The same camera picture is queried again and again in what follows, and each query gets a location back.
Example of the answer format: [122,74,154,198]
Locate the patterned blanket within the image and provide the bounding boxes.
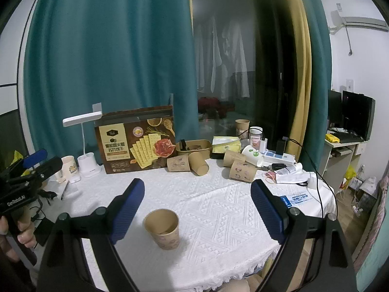
[354,175,389,292]

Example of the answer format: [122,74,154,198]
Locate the jar with white lid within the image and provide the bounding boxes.
[249,127,264,147]

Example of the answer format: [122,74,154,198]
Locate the yellow-green tissue pack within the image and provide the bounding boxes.
[211,136,242,159]

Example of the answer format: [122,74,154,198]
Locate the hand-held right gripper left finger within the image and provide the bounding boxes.
[36,178,145,292]

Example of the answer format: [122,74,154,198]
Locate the yellow plastic bag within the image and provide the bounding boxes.
[9,150,31,177]

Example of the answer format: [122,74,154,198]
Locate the wide teal curtain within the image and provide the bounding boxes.
[24,0,200,174]

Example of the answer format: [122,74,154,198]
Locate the white computer desk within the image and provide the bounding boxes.
[321,134,370,183]

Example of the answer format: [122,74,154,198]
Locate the yellow curtain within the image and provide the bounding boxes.
[274,0,312,162]

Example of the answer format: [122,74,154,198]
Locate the white cup with green print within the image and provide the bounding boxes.
[241,145,264,167]

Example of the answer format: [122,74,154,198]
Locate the large black monitor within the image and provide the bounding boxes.
[342,91,376,141]

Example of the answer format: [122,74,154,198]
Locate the black cable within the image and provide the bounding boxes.
[282,137,324,209]

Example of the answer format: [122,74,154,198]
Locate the brown paper cup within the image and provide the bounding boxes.
[229,160,258,183]
[235,119,250,140]
[167,154,191,173]
[188,151,210,176]
[223,150,246,168]
[144,209,180,250]

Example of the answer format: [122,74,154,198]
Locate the small black monitor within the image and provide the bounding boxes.
[327,90,343,128]

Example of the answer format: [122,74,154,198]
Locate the black pouch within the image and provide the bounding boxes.
[32,218,57,247]

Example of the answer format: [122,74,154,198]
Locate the white air conditioner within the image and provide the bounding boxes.
[329,10,389,35]

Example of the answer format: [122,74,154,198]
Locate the white tube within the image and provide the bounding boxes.
[276,162,303,176]

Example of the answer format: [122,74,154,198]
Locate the white mug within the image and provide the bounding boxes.
[57,155,81,184]

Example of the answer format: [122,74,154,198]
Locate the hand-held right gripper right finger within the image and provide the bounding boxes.
[250,179,358,292]

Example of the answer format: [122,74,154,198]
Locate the white tablecloth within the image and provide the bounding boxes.
[39,155,336,292]

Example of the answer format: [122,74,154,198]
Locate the white desk lamp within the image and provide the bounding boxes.
[63,111,103,178]

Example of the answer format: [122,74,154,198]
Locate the blue and white card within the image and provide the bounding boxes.
[281,192,315,209]

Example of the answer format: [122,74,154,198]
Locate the person's left hand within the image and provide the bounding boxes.
[0,217,37,249]

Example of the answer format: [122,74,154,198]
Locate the brown paper bowl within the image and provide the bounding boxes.
[176,139,212,159]

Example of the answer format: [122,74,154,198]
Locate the brown cracker box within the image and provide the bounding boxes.
[94,105,177,174]

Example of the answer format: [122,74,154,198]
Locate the red cloth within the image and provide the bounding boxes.
[197,97,235,119]

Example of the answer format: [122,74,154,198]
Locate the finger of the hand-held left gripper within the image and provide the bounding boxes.
[30,156,63,183]
[22,148,48,168]

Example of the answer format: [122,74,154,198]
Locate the white power strip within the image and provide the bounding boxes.
[263,150,295,165]

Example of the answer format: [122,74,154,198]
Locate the narrow teal curtain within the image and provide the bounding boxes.
[296,0,333,159]

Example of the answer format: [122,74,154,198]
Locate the hanging white clothes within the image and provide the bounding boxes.
[194,15,253,99]

